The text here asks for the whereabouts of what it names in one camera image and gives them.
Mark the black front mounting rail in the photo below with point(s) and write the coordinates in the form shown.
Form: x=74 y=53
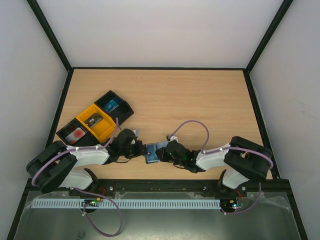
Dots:
x=206 y=188

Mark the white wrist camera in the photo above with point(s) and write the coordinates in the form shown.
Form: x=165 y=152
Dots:
x=172 y=137
x=136 y=132

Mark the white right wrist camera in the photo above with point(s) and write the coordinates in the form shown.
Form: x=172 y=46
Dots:
x=172 y=137

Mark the black bin near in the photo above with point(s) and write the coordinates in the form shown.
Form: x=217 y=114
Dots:
x=87 y=140

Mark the black bin far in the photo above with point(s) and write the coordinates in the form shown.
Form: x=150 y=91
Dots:
x=122 y=112

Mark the black bin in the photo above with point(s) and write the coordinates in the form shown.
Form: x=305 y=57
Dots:
x=87 y=140
x=122 y=112

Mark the black aluminium frame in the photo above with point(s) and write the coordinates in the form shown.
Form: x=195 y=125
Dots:
x=38 y=13

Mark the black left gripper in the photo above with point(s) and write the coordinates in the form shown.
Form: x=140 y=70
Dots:
x=139 y=151

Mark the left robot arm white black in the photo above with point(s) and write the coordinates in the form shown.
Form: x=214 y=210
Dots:
x=65 y=166

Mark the blue credit card in bin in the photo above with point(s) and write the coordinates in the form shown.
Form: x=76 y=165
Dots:
x=111 y=105

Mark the black VIP card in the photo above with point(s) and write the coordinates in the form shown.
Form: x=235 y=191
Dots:
x=93 y=120

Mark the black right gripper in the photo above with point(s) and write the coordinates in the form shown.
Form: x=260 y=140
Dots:
x=163 y=153

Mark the white red card in bin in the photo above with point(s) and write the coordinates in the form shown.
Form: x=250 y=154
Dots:
x=74 y=136

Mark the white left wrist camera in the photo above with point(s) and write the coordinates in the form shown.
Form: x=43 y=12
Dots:
x=136 y=132

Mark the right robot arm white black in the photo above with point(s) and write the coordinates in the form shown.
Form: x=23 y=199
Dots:
x=247 y=161

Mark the blue leather card holder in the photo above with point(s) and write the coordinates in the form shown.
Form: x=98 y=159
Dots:
x=151 y=148

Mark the yellow bin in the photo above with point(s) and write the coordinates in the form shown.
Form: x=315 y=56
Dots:
x=103 y=129

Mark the light blue slotted cable duct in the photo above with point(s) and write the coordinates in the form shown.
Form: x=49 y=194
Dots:
x=63 y=203

